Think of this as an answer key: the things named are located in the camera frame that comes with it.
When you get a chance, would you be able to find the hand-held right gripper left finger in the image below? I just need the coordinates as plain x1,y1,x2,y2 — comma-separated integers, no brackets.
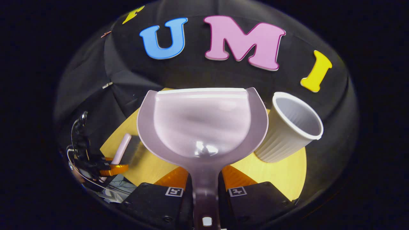
120,166,194,230

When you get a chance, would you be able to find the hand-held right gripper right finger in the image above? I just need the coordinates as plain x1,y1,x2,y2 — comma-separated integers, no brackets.
219,165,297,230

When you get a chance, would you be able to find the small pink broom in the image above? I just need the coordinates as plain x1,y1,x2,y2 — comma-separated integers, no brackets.
110,133,132,165

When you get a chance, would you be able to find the white ribbed garbage bin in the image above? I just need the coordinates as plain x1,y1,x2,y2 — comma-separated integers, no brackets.
254,92,324,163

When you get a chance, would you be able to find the pink dustpan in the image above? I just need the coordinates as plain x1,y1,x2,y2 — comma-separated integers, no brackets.
137,87,269,230

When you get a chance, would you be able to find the wooden desktop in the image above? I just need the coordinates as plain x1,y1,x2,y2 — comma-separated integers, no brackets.
100,88,307,202

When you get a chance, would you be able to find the black backdrop cloth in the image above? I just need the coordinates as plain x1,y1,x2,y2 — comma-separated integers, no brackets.
54,0,360,208

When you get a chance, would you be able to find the thin gripper cable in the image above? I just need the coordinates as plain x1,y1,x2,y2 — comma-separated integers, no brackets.
66,145,128,196

